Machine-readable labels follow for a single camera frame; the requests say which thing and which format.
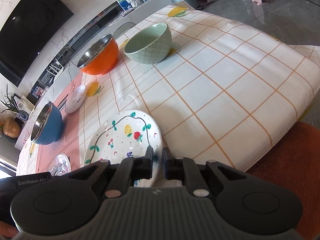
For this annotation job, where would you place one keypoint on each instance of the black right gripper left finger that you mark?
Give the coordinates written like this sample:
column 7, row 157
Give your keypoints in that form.
column 128, row 171

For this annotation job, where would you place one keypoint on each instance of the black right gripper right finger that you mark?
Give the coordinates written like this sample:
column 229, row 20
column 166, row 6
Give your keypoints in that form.
column 185, row 170

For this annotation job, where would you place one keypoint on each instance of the white fruit painted plate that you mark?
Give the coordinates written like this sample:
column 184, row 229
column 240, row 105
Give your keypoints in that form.
column 127, row 134

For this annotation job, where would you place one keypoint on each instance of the blue steel-lined bowl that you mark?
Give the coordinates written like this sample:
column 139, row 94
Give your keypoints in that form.
column 48, row 126

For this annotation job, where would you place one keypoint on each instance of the orange steel-lined bowl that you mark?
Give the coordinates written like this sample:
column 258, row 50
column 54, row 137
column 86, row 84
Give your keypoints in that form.
column 101, row 57

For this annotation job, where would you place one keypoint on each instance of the green ceramic bowl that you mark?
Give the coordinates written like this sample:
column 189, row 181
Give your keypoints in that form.
column 151, row 45

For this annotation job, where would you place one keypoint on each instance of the person's left hand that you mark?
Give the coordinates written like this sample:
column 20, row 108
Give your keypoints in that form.
column 7, row 230

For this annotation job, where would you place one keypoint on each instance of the glass patterned plate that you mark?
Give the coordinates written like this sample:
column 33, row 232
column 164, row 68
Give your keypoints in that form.
column 59, row 165

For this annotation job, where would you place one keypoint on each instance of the golden brown vase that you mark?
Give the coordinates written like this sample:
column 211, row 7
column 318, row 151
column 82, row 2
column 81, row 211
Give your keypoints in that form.
column 11, row 128

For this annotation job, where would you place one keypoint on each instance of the potted grass plant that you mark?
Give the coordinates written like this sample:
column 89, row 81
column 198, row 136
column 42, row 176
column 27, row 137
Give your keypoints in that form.
column 11, row 105

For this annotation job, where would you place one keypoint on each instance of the checked lemon tablecloth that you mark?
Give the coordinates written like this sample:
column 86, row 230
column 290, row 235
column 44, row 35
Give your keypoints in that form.
column 227, row 92

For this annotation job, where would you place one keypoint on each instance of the orange chair cushion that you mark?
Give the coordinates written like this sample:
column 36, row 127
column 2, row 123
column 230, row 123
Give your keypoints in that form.
column 294, row 164

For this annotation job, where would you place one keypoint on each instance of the white marble tv console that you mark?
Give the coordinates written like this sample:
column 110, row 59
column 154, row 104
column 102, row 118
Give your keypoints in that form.
column 62, row 69

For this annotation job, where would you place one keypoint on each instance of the black wall television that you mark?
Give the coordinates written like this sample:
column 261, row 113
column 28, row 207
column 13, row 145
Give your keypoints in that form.
column 25, row 33

